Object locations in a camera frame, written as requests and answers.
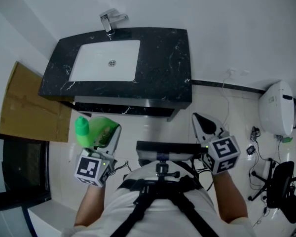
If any white toilet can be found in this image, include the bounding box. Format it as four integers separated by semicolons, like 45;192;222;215
258;80;295;136

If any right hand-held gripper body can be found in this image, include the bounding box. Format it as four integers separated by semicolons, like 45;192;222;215
197;131;241;175

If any brown cardboard sheet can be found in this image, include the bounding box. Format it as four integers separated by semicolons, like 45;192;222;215
0;61;74;143

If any black marble vanity table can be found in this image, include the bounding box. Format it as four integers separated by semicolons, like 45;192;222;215
38;27;193;123

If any chrome faucet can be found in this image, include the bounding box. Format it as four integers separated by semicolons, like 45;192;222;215
99;8;129;36

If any black chest harness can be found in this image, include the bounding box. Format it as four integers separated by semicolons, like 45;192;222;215
110;160;220;237

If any person's left forearm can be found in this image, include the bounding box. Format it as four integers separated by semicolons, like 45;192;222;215
74;185;106;227

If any white rectangular sink basin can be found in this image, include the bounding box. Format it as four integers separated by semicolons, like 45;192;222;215
68;39;141;83

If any white power cable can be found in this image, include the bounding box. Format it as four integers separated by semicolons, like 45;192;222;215
221;72;232;131

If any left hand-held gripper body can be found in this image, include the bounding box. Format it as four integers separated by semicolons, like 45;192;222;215
74;146;118;188

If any black chest-mounted monitor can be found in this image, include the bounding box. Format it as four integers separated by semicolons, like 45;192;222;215
136;141;209;161

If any person's right forearm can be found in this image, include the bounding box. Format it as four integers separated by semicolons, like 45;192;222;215
211;172;248;224

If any person's white shirt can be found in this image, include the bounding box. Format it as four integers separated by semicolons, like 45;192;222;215
61;163;257;237

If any black office chair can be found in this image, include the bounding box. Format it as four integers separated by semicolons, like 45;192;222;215
248;158;296;224

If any white rectangular bathtub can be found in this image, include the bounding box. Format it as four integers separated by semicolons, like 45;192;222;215
27;200;77;237

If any green plastic bottle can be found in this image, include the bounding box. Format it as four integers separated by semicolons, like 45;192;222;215
74;116;121;148

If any black framed glass door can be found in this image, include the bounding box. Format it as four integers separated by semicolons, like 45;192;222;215
0;123;51;212

